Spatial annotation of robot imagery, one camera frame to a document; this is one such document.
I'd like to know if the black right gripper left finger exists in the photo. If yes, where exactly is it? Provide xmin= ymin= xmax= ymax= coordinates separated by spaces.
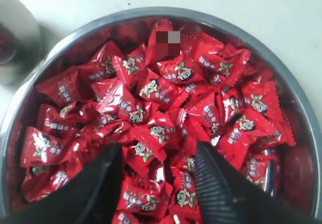
xmin=1 ymin=143 xmax=122 ymax=223

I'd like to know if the stainless steel plate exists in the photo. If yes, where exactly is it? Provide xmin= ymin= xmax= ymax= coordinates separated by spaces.
xmin=1 ymin=7 xmax=321 ymax=219

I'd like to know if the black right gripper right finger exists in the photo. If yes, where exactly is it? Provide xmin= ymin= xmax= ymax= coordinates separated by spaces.
xmin=194 ymin=141 xmax=321 ymax=223

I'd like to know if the stainless steel cup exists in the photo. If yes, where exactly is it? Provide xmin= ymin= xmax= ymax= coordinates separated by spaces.
xmin=1 ymin=0 xmax=42 ymax=85

